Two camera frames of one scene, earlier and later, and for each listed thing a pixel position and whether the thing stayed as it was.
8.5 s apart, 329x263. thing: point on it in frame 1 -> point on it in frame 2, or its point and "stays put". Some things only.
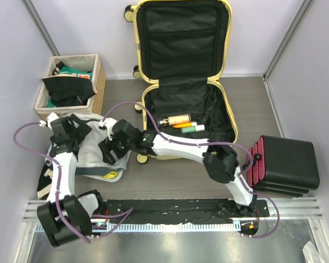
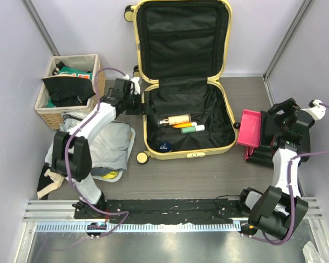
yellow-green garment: x=112 y=175 stays put
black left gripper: x=82 y=130 -> x=145 y=108
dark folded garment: x=93 y=170 stays put
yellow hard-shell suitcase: x=182 y=46 stays put
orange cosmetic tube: x=185 y=125 stays put
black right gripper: x=105 y=149 -> x=288 y=106
